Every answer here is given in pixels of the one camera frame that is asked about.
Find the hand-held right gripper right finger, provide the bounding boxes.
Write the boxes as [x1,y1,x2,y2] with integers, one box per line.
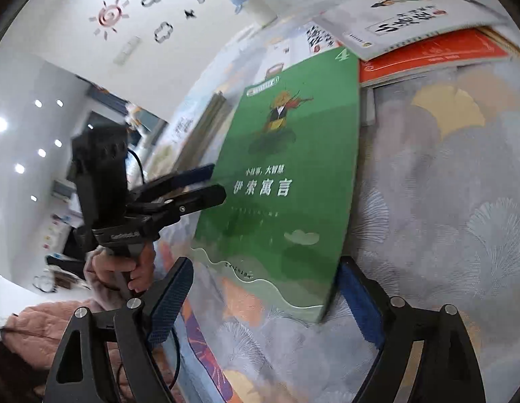
[339,256,485,403]

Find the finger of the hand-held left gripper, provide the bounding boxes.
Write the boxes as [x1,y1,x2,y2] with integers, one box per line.
[127,184,227,229]
[127,164,215,204]

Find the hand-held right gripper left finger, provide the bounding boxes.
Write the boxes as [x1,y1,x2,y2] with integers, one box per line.
[43,256,194,403]

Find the dark green insect cover book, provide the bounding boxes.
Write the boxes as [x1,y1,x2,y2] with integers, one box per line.
[190,46,361,324]

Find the red ornate border book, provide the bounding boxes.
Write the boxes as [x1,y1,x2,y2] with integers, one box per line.
[358,29,510,90]

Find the person's left hand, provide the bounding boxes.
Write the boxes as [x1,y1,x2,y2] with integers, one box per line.
[89,243,157,299]

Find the orange blue patterned book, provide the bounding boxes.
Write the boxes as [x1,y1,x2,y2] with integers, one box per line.
[180,298,244,403]

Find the water bottle with blue lid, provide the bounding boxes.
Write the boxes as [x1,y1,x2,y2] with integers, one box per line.
[234,0,278,26]

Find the white calligraphy cover book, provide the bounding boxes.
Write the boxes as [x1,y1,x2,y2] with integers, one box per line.
[255,22,345,80]

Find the white book with dancing figure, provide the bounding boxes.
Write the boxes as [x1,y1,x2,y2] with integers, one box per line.
[318,0,515,62]

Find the black cable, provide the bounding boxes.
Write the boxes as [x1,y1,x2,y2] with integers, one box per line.
[116,149,183,403]

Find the white wall switch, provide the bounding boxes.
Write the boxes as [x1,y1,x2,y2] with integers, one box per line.
[114,36,142,66]

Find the red sun wall sticker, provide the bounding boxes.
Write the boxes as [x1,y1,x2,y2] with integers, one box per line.
[88,0,131,42]

